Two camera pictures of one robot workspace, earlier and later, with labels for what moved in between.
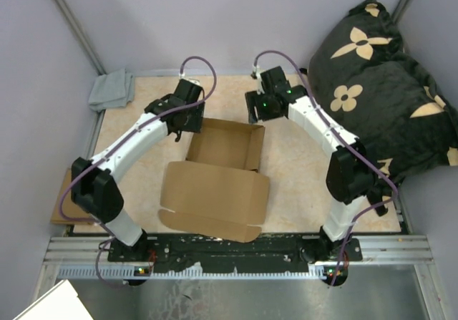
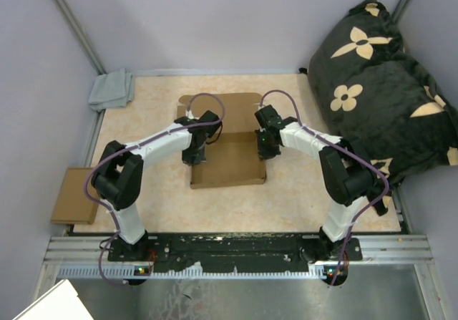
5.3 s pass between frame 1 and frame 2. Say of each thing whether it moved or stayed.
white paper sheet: stayed
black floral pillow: stayed
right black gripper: moved
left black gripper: moved
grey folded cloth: stayed
